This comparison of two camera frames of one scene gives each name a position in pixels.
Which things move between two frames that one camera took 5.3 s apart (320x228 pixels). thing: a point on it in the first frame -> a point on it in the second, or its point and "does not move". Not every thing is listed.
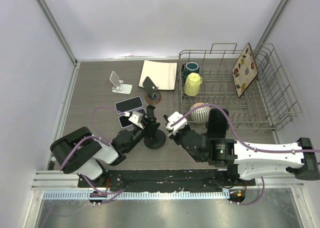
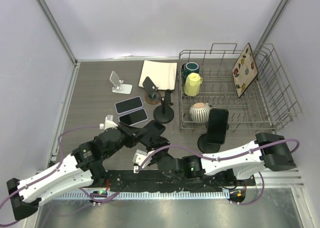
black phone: (217, 123) does not move
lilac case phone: (123, 119) does not move
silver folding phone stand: (119, 87) does not move
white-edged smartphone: (129, 104) does not move
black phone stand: (154, 137) -> (164, 113)
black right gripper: (175, 136) -> (154, 146)
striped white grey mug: (200, 114) does not move
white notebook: (162, 74) does not move
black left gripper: (150, 128) -> (130, 133)
